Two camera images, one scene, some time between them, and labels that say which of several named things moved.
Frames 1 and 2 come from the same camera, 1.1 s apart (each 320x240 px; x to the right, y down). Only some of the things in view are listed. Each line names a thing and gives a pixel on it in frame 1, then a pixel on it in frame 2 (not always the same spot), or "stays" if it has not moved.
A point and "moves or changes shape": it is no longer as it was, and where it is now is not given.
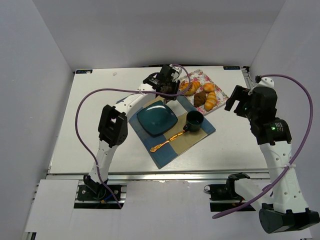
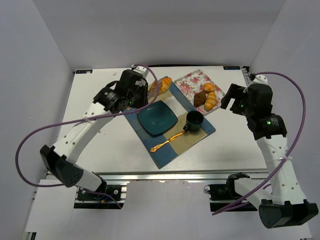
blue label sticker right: x=231 y=67 stays
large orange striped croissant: x=193 y=87 moves or changes shape
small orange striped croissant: x=210 y=101 stays
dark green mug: x=194 y=120 stays
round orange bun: x=209 y=87 stays
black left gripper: x=167 y=89 to x=139 y=93
